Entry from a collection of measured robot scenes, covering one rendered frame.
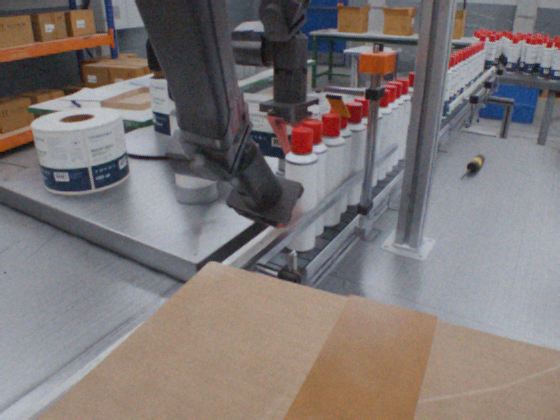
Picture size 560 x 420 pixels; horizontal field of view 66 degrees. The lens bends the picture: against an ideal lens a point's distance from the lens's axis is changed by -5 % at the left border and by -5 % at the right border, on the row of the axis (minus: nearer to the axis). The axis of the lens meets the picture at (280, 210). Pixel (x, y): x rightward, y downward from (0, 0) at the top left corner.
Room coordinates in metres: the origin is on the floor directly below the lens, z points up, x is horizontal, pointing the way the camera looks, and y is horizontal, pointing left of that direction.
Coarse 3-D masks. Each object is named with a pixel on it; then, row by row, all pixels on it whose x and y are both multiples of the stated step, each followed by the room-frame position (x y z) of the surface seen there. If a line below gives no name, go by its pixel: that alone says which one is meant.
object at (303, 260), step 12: (396, 168) 1.03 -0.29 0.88; (384, 180) 0.95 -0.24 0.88; (372, 192) 0.89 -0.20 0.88; (348, 216) 0.78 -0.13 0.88; (324, 228) 0.73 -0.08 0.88; (336, 228) 0.73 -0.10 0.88; (324, 240) 0.68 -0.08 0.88; (288, 252) 0.64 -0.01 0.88; (312, 252) 0.64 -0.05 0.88; (276, 264) 0.61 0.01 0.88; (300, 264) 0.61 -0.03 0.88
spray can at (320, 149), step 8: (304, 120) 0.72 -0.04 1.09; (312, 120) 0.72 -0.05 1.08; (320, 120) 0.72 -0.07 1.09; (312, 128) 0.70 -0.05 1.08; (320, 128) 0.70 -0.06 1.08; (320, 136) 0.70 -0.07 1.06; (320, 144) 0.70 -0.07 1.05; (320, 152) 0.69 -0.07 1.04; (320, 160) 0.69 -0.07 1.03; (320, 168) 0.69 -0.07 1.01; (320, 176) 0.69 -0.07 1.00; (320, 184) 0.69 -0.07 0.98; (320, 192) 0.69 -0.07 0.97; (320, 200) 0.69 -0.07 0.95; (320, 216) 0.70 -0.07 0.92; (320, 224) 0.70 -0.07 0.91; (320, 232) 0.70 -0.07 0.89
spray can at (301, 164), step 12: (300, 132) 0.65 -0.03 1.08; (312, 132) 0.66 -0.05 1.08; (300, 144) 0.65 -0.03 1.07; (312, 144) 0.66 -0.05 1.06; (288, 156) 0.66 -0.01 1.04; (300, 156) 0.65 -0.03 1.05; (312, 156) 0.65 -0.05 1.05; (288, 168) 0.65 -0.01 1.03; (300, 168) 0.64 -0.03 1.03; (312, 168) 0.65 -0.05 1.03; (300, 180) 0.64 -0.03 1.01; (312, 180) 0.65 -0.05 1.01; (312, 192) 0.65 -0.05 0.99; (300, 204) 0.64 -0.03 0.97; (312, 204) 0.65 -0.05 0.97; (300, 216) 0.64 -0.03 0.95; (312, 228) 0.65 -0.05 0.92; (300, 240) 0.64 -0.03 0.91; (312, 240) 0.65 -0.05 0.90; (300, 252) 0.64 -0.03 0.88
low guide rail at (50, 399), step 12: (276, 228) 0.67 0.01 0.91; (252, 240) 0.62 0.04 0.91; (264, 240) 0.64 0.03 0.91; (240, 252) 0.59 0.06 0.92; (252, 252) 0.61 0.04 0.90; (228, 264) 0.56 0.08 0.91; (240, 264) 0.58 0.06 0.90; (108, 348) 0.38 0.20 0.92; (96, 360) 0.36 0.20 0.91; (84, 372) 0.34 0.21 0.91; (60, 384) 0.32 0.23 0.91; (72, 384) 0.32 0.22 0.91; (48, 396) 0.30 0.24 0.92; (60, 396) 0.31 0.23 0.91; (36, 408) 0.29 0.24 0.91; (48, 408) 0.29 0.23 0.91
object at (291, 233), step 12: (396, 144) 0.97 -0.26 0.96; (384, 156) 0.90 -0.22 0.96; (348, 180) 0.76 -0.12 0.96; (360, 180) 0.79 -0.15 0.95; (336, 192) 0.71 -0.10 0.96; (324, 204) 0.66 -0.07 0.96; (312, 216) 0.62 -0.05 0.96; (288, 228) 0.58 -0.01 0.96; (300, 228) 0.59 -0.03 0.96; (276, 240) 0.54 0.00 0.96; (288, 240) 0.56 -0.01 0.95; (264, 252) 0.51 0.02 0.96; (276, 252) 0.53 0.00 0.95; (252, 264) 0.48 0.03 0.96; (264, 264) 0.50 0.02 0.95
